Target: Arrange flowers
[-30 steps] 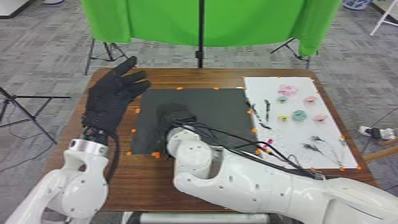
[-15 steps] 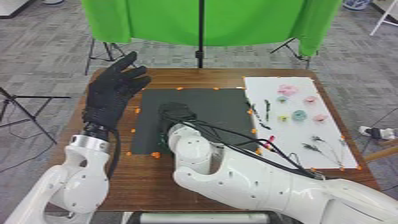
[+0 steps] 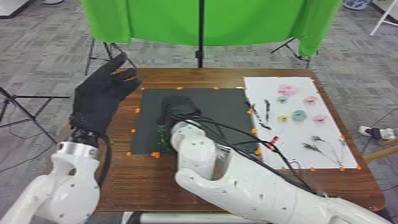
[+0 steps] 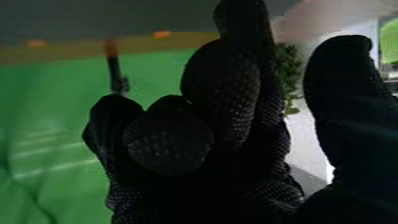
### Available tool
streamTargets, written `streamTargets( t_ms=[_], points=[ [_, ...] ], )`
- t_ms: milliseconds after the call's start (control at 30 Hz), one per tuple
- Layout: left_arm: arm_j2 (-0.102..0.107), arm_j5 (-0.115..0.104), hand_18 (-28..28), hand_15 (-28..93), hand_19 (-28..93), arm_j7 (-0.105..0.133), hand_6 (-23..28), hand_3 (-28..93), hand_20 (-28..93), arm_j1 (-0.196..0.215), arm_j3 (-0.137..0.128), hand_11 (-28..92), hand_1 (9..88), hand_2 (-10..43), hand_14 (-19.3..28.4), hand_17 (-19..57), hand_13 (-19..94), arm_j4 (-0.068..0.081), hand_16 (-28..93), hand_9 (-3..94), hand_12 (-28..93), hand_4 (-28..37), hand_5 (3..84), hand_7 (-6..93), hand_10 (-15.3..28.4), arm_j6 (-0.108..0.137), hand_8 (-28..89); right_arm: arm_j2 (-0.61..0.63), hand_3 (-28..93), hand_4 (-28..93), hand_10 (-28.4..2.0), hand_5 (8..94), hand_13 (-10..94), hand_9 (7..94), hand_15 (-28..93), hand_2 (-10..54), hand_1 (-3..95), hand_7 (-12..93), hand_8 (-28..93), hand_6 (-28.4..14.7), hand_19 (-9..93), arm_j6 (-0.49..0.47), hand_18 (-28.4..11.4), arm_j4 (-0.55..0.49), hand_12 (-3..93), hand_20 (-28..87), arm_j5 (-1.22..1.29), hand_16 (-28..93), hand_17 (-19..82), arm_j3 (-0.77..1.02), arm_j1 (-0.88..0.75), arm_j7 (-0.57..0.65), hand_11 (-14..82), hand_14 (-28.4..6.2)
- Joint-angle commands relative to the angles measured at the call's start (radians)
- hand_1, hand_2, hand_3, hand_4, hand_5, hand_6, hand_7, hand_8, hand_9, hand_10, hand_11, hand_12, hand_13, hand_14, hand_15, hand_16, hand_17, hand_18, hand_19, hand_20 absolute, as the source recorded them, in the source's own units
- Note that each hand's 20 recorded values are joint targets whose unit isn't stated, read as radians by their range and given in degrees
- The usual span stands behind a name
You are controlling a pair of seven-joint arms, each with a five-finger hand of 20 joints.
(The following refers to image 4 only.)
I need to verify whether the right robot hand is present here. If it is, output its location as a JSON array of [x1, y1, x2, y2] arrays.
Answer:
[[80, 0, 398, 224]]

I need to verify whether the green plant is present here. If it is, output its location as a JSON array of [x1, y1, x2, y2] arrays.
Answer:
[[273, 43, 305, 116]]

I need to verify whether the black backdrop stand pole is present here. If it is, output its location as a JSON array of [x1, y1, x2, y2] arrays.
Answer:
[[103, 38, 131, 97]]

